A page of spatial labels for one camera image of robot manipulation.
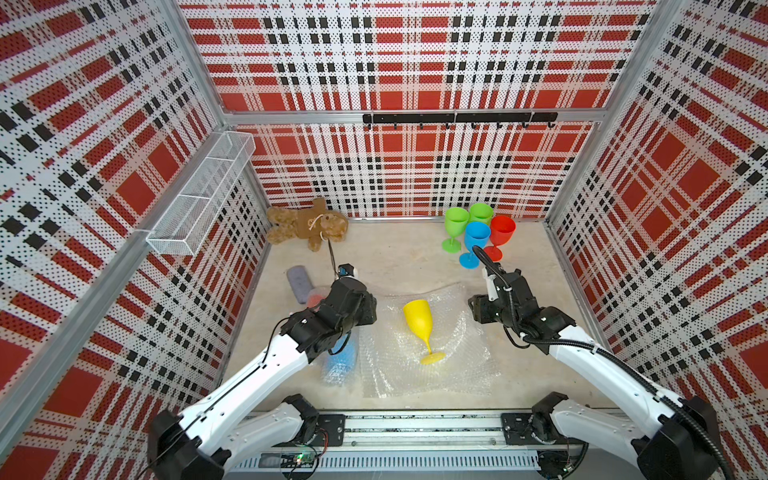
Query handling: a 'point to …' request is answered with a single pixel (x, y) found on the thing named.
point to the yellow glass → (419, 319)
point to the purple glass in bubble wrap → (300, 281)
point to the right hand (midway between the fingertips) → (482, 300)
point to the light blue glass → (476, 234)
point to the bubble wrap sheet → (392, 350)
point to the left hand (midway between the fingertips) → (372, 302)
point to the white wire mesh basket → (189, 222)
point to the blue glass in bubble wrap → (338, 368)
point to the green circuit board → (299, 460)
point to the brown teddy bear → (317, 224)
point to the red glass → (502, 229)
